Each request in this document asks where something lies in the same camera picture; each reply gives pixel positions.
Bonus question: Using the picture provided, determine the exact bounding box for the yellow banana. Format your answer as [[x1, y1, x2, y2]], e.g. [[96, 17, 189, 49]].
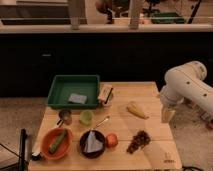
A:
[[127, 102, 148, 119]]

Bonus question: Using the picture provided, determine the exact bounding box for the orange fruit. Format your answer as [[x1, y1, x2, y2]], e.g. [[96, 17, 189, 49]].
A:
[[106, 133, 118, 148]]

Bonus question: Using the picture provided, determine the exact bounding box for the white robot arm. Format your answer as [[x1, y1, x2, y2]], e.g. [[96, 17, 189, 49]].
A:
[[159, 61, 213, 123]]

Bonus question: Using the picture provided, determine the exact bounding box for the wooden brush block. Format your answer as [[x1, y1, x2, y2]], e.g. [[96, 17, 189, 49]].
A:
[[98, 84, 113, 106]]

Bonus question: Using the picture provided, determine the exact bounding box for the black bowl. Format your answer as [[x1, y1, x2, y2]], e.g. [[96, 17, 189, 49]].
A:
[[79, 130, 106, 159]]

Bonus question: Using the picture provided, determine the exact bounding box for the grey folded cloth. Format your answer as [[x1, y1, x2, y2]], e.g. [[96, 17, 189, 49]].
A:
[[84, 130, 104, 153]]

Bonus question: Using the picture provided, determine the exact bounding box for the green cucumber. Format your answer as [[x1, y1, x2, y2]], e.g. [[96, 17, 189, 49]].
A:
[[49, 130, 67, 154]]

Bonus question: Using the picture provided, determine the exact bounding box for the metal measuring cup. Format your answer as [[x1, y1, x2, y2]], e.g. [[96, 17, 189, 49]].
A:
[[56, 109, 72, 127]]

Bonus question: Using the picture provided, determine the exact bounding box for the black pole stand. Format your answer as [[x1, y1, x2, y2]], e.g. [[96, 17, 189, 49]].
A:
[[18, 129, 27, 171]]

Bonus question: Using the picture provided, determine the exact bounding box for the dark grape bunch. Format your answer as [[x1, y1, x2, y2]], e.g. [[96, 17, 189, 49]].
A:
[[126, 130, 151, 154]]

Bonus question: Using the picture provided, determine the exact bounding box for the light green cup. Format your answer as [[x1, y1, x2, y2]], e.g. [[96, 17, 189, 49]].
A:
[[79, 110, 94, 125]]

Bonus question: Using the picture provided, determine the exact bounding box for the orange bowl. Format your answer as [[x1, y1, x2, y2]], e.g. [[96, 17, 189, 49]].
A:
[[41, 128, 72, 160]]

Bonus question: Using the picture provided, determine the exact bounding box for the metal spoon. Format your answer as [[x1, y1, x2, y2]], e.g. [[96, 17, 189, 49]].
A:
[[91, 116, 110, 130]]

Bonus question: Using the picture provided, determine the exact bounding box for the green plastic tray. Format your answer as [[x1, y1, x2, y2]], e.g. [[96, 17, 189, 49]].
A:
[[47, 75, 100, 109]]

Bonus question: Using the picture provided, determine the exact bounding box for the grey sponge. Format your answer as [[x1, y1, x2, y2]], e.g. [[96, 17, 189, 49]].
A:
[[68, 93, 87, 104]]

